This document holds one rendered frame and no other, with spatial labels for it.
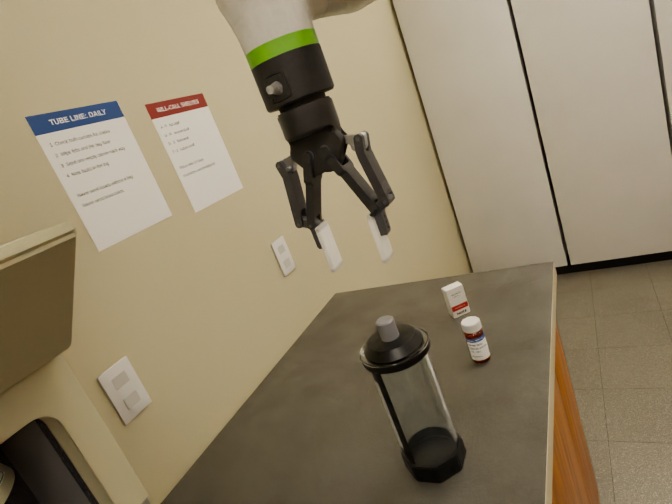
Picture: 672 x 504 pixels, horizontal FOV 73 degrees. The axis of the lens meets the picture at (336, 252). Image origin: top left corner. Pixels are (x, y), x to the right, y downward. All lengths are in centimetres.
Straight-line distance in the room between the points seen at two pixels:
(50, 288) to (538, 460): 68
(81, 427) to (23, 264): 19
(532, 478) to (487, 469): 7
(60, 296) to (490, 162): 287
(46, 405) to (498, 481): 60
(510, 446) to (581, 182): 244
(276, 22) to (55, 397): 44
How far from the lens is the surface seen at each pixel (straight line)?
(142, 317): 106
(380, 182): 59
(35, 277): 37
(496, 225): 323
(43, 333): 42
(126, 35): 127
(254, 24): 59
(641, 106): 305
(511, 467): 80
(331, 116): 59
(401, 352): 67
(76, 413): 49
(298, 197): 65
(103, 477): 52
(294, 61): 58
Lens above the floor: 152
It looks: 16 degrees down
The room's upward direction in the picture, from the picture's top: 21 degrees counter-clockwise
